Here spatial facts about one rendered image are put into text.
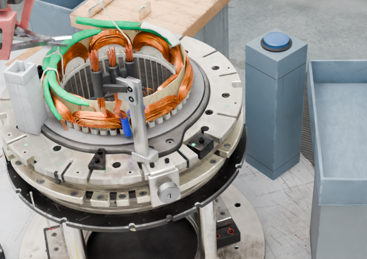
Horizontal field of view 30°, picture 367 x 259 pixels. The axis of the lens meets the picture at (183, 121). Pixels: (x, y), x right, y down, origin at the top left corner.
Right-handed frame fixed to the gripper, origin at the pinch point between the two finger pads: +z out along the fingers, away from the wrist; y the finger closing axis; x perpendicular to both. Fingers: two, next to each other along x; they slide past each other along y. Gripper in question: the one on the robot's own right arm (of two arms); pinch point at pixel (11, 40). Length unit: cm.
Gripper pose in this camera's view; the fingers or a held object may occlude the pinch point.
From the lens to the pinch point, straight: 91.0
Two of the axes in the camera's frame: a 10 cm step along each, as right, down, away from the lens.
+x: 9.8, 0.8, -1.7
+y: -1.8, 6.4, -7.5
